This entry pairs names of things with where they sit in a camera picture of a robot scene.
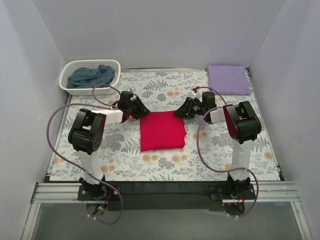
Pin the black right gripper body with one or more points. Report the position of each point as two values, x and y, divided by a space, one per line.
188 108

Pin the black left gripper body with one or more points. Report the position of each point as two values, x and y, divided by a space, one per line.
137 108

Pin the red t shirt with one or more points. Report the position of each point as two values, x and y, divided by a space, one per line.
162 131

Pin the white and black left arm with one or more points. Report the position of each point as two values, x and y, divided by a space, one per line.
86 136

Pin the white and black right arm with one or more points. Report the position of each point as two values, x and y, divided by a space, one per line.
243 127

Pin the folded purple t shirt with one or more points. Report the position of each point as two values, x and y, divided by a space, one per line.
228 80

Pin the crumpled grey-blue t shirt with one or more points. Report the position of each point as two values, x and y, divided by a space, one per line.
86 78

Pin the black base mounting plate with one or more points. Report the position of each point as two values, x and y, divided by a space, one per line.
173 195

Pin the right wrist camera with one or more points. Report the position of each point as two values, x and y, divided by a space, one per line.
196 94

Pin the aluminium frame rail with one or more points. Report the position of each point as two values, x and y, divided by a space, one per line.
56 193

